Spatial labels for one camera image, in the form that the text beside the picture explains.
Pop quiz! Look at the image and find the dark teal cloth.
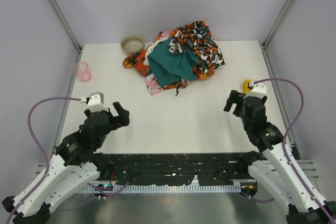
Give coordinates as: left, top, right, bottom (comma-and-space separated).
147, 40, 198, 86

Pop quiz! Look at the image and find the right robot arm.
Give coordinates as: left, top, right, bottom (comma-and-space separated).
224, 90, 335, 223

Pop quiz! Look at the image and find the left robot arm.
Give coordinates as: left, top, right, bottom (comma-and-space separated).
2, 102, 130, 223

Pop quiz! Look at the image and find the pink white patterned cloth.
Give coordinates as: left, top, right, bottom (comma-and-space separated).
143, 30, 171, 95

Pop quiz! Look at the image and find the orange black patterned cloth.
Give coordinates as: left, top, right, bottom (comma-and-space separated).
123, 50, 149, 77

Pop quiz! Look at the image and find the black orange camouflage cloth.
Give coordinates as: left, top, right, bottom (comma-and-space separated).
168, 20, 225, 80

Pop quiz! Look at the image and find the yellow cube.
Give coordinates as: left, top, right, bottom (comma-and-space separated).
243, 79, 255, 94

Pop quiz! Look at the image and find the pink transparent plastic cup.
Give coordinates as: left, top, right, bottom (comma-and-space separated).
72, 62, 92, 82

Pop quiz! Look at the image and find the beige ceramic bowl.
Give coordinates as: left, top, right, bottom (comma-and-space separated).
120, 34, 145, 55

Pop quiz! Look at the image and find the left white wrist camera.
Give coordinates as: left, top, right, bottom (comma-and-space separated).
80, 92, 108, 113

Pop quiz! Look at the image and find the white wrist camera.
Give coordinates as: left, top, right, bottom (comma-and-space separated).
80, 92, 108, 113
246, 81, 267, 99

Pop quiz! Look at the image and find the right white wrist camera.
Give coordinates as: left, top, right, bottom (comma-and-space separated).
246, 81, 267, 99

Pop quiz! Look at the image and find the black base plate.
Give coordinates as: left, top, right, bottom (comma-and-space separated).
51, 152, 300, 187

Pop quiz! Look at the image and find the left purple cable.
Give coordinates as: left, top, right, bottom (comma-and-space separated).
5, 97, 132, 224

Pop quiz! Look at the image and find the left aluminium frame post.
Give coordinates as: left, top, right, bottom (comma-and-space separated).
47, 0, 82, 52

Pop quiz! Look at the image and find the aluminium frame post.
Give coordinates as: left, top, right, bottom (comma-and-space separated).
261, 0, 313, 49
47, 0, 82, 52

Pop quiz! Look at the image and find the slotted cable duct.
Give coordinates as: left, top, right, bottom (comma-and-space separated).
76, 184, 242, 194

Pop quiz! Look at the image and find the right aluminium frame post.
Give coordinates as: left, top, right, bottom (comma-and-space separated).
261, 0, 313, 49

